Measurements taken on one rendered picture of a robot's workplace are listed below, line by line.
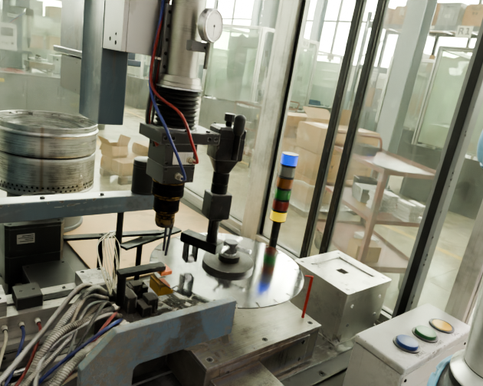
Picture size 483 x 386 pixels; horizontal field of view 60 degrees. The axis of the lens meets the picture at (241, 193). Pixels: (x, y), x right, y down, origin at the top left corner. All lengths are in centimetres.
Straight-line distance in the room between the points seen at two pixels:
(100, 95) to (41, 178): 60
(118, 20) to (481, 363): 73
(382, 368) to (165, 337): 42
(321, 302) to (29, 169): 89
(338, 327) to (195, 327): 47
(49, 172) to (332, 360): 93
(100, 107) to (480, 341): 70
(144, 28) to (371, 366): 73
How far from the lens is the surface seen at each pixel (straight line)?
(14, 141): 134
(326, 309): 107
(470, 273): 107
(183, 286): 80
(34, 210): 90
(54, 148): 132
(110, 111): 80
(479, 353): 70
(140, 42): 72
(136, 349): 63
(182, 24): 69
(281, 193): 112
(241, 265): 89
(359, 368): 91
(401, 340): 90
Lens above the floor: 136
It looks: 17 degrees down
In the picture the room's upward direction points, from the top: 9 degrees clockwise
